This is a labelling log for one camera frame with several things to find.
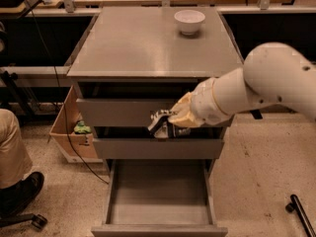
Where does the black shoe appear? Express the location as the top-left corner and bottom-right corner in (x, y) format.
(0, 172), (44, 218)

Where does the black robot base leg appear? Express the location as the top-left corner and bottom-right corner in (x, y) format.
(285, 195), (316, 237)

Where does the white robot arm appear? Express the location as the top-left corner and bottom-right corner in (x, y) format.
(169, 42), (316, 127)

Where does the grey drawer cabinet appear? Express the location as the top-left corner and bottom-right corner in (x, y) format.
(66, 5), (250, 176)

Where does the black cable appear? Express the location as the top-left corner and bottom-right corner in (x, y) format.
(16, 0), (110, 186)

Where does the beige trouser leg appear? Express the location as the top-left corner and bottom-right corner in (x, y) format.
(0, 109), (33, 189)

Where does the grey top drawer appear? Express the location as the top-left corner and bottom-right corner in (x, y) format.
(76, 99), (175, 127)

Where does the grey drawer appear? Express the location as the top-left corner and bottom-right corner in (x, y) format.
(93, 138), (224, 159)
(92, 160), (228, 237)
(76, 99), (175, 127)

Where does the grey bottom drawer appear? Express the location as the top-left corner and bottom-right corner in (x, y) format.
(92, 160), (228, 237)

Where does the white bowl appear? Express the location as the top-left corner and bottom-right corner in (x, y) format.
(174, 10), (205, 35)

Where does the black chair base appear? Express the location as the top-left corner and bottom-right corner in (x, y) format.
(0, 213), (47, 230)

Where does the blue chip bag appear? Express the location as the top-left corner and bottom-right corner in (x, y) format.
(147, 110), (191, 139)

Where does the green toy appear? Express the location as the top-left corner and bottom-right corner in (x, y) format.
(73, 120), (92, 134)

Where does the cardboard box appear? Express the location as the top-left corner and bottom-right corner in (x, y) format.
(49, 87), (102, 163)

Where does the grey middle drawer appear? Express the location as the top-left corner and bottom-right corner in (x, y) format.
(93, 138), (224, 159)

